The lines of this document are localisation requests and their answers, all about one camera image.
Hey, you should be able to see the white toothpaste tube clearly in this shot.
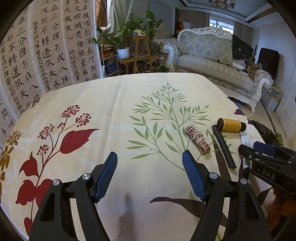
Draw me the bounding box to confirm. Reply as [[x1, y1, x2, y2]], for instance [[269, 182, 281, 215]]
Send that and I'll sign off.
[[240, 132, 251, 170]]

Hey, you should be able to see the black trash bag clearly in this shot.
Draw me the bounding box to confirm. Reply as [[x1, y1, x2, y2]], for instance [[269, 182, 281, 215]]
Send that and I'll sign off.
[[249, 120, 280, 146]]

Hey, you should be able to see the green slipper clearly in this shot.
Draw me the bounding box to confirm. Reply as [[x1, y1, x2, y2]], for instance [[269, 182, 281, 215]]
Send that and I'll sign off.
[[276, 132, 283, 146]]

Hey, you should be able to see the black tube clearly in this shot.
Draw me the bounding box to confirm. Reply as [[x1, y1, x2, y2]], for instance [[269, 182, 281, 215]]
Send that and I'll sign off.
[[212, 125, 237, 169]]

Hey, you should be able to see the yellow bottle black cap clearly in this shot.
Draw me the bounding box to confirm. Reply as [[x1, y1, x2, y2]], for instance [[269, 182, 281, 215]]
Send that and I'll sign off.
[[217, 118, 247, 133]]

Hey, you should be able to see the plaid ribbon bundle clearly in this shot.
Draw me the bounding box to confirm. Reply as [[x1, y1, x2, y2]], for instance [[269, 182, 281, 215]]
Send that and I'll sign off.
[[185, 126, 211, 155]]

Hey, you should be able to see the white door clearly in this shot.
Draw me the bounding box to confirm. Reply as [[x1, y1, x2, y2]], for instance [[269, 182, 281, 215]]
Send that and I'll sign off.
[[276, 74, 296, 139]]

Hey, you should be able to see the storage box by sofa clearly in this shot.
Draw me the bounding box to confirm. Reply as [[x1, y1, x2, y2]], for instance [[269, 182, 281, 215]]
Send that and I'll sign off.
[[261, 85, 281, 111]]

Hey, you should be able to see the dark covered cabinet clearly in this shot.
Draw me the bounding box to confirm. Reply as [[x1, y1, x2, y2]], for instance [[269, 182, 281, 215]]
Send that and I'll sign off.
[[257, 48, 280, 80]]

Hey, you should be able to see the black jacket on sofa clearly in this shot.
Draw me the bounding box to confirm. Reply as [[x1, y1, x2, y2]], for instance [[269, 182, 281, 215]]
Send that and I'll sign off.
[[232, 35, 253, 60]]

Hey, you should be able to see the floral cream tablecloth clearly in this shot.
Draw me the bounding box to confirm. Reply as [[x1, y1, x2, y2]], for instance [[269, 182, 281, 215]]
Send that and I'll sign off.
[[0, 72, 266, 241]]

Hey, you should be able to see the ornate white sofa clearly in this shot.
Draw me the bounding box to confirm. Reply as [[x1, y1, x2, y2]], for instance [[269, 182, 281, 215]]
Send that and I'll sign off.
[[158, 27, 273, 112]]

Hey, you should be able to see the wooden plant stand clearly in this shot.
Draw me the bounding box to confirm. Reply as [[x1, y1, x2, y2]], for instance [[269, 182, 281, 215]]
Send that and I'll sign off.
[[118, 36, 160, 74]]

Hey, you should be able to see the white plant pot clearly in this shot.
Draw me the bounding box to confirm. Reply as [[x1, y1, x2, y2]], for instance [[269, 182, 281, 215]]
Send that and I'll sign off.
[[116, 47, 130, 60]]

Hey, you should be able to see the green potted plant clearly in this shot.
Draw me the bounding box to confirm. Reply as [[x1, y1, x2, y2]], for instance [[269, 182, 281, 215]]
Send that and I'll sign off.
[[92, 11, 164, 49]]

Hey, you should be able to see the calligraphy folding screen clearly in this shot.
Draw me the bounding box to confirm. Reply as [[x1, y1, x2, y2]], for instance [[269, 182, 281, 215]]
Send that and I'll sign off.
[[1, 0, 104, 146]]

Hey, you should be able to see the grey curtain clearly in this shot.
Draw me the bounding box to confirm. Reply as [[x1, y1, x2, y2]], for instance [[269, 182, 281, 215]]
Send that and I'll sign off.
[[105, 0, 133, 33]]

